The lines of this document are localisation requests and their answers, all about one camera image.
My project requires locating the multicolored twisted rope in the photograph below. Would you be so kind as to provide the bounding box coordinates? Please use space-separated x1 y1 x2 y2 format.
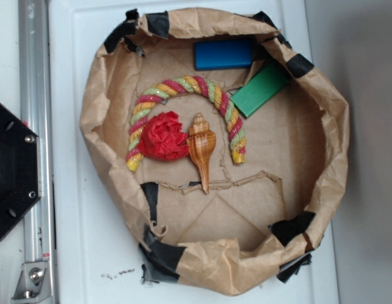
125 75 248 173

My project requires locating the brown striped conch shell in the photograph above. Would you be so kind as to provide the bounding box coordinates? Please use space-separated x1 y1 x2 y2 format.
187 113 216 194

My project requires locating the brown paper bag bin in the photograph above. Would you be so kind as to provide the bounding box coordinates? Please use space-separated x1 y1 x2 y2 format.
80 8 350 296

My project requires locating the green rectangular block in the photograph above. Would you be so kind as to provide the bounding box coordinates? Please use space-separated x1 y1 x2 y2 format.
231 63 289 118

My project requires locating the blue rectangular block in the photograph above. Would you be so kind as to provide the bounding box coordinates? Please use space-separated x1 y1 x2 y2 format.
194 39 252 71

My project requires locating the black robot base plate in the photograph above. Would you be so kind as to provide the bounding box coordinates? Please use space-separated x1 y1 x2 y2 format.
0 103 40 242

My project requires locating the aluminium extrusion rail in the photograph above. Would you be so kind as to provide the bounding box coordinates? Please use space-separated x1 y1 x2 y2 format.
10 0 60 304

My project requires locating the metal corner bracket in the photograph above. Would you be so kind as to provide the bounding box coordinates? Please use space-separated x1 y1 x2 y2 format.
11 261 51 303

